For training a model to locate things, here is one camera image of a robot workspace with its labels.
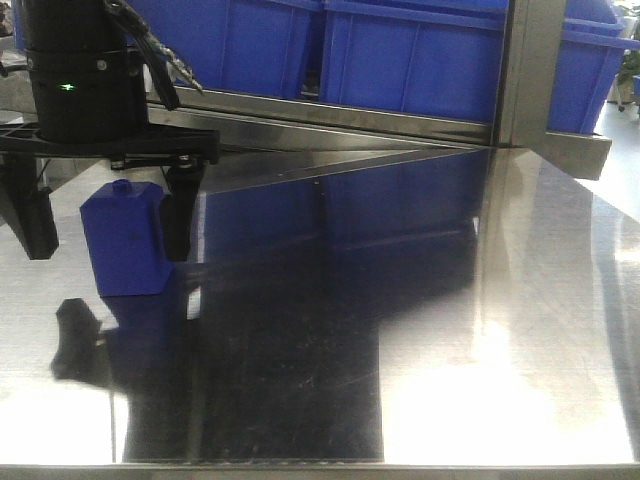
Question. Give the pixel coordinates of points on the blue bin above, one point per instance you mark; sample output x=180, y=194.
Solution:
x=256, y=47
x=431, y=58
x=591, y=52

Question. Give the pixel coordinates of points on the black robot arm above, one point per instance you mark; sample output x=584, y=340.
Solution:
x=87, y=63

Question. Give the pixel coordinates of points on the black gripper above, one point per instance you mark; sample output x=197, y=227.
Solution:
x=25, y=203

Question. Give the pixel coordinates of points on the blue bin centre right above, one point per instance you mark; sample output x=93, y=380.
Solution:
x=431, y=58

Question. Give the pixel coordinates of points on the blue bin centre left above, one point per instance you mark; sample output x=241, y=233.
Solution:
x=256, y=47

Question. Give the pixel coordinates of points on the stainless steel shelf rack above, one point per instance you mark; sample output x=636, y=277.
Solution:
x=528, y=64

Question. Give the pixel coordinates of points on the blue bin far right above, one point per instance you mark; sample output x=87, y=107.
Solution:
x=591, y=52

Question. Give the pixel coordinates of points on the blue bottle without cap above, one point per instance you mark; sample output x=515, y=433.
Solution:
x=124, y=237

